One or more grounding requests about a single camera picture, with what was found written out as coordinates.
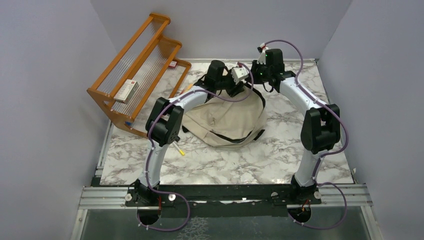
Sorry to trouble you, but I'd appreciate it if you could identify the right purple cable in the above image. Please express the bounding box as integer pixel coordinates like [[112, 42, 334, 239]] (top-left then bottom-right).
[[258, 39, 350, 231]]

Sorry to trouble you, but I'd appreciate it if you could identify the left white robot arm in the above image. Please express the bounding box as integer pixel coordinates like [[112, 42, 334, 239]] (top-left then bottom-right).
[[133, 60, 254, 206]]

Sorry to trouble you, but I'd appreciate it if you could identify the white red small box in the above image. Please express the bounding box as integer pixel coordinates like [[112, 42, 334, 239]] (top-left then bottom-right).
[[113, 79, 139, 104]]

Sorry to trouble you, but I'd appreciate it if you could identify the orange wooden shelf rack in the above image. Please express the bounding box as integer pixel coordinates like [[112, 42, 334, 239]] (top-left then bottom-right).
[[87, 12, 192, 138]]

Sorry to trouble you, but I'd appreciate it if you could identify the white yellow marker pen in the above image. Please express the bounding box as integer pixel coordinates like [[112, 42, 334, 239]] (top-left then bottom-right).
[[172, 142, 186, 156]]

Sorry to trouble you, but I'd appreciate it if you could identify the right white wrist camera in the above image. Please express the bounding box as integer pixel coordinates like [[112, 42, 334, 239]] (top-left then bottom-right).
[[257, 42, 269, 65]]

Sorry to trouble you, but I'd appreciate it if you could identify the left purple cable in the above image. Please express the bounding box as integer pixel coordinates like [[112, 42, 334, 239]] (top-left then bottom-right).
[[136, 61, 255, 233]]

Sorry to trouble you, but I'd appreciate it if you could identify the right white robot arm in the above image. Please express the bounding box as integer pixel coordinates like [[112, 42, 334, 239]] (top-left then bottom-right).
[[251, 46, 341, 204]]

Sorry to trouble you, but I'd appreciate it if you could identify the black metal base frame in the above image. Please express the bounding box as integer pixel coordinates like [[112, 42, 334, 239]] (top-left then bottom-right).
[[77, 175, 374, 220]]

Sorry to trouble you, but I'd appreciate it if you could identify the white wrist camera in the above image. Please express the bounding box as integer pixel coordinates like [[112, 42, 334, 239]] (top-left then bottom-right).
[[230, 66, 250, 85], [257, 42, 269, 65]]

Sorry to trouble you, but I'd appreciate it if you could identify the beige canvas backpack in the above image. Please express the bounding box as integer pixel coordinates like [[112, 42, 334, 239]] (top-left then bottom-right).
[[181, 86, 268, 148]]

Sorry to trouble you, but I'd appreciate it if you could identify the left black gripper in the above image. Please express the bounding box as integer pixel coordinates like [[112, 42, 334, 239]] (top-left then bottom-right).
[[214, 67, 243, 96]]

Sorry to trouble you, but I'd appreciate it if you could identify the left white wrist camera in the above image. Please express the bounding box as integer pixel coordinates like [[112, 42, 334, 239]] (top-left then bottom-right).
[[230, 66, 250, 85]]

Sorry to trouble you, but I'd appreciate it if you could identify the purple cable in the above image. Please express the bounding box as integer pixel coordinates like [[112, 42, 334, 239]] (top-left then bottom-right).
[[258, 39, 350, 231], [136, 61, 255, 233]]

